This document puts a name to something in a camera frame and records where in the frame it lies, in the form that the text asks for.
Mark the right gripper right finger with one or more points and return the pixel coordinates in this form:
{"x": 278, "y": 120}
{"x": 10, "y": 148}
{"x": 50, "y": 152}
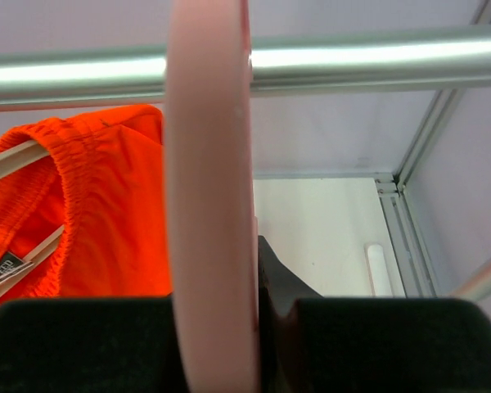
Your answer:
{"x": 313, "y": 343}

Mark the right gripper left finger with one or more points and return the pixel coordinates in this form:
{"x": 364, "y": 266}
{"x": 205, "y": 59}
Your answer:
{"x": 88, "y": 345}

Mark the orange shorts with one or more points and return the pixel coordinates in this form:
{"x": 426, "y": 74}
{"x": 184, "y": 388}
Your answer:
{"x": 110, "y": 166}

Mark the beige hanger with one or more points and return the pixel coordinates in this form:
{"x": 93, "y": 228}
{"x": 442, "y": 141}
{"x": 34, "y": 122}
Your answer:
{"x": 31, "y": 230}

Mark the pink hanger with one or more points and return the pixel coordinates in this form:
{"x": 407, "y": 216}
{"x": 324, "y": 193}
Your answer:
{"x": 217, "y": 330}

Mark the silver clothes rack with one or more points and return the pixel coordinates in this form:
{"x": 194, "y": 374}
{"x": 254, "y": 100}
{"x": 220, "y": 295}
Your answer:
{"x": 352, "y": 61}

